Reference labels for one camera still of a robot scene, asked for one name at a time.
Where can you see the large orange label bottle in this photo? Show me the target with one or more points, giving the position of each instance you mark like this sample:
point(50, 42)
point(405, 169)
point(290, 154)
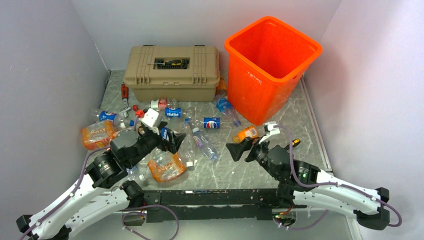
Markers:
point(166, 166)

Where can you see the pepsi bottle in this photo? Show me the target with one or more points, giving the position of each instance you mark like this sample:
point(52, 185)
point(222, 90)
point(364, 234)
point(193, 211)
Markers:
point(119, 121)
point(175, 112)
point(207, 122)

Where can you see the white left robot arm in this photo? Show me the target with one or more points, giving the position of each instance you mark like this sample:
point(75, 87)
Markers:
point(101, 189)

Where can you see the small orange juice bottle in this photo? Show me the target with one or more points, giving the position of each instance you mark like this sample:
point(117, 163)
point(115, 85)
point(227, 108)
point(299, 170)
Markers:
point(250, 131)

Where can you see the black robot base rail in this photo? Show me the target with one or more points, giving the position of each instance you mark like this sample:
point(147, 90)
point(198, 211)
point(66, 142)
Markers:
point(212, 204)

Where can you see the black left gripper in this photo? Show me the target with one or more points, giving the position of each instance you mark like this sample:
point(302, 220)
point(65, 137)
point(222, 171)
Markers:
point(176, 139)

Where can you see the blue label bottle near bin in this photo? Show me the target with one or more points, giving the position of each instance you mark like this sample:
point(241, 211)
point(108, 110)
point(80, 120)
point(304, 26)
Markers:
point(226, 108)

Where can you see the yellow black screwdriver on table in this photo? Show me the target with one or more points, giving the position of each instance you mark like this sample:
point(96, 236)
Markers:
point(296, 142)

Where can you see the orange plastic bin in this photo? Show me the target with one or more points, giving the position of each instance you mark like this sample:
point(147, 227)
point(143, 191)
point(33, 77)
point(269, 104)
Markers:
point(266, 61)

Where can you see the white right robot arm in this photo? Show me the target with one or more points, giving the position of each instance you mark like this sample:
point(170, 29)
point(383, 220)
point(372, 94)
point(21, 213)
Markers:
point(303, 184)

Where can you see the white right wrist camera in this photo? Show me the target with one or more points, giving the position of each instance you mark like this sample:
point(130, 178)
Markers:
point(271, 129)

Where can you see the orange bottle behind toolbox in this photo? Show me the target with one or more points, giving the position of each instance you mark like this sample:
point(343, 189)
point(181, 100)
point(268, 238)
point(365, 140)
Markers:
point(222, 88)

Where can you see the red label clear bottle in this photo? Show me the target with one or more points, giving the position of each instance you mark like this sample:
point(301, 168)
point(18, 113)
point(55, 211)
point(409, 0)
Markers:
point(162, 104)

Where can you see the tan plastic toolbox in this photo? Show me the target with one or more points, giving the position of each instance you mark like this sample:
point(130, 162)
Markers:
point(193, 81)

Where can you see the clear purple label water bottle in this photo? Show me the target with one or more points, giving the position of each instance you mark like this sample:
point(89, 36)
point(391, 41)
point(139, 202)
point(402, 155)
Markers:
point(205, 145)

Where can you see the red bottle cap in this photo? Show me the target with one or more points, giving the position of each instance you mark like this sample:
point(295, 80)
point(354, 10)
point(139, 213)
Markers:
point(135, 107)

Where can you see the black yellow screwdriver on toolbox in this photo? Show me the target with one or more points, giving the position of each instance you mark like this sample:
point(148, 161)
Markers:
point(175, 62)

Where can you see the blue label bottle front left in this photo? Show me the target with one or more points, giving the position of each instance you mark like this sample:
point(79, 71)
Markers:
point(138, 173)

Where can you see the red handled tool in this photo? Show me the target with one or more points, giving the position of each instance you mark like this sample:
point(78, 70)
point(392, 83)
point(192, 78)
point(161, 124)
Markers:
point(125, 101)

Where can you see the crushed orange label bottle left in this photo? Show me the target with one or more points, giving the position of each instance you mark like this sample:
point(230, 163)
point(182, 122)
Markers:
point(98, 135)

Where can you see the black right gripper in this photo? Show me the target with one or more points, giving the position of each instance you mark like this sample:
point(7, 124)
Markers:
point(236, 149)

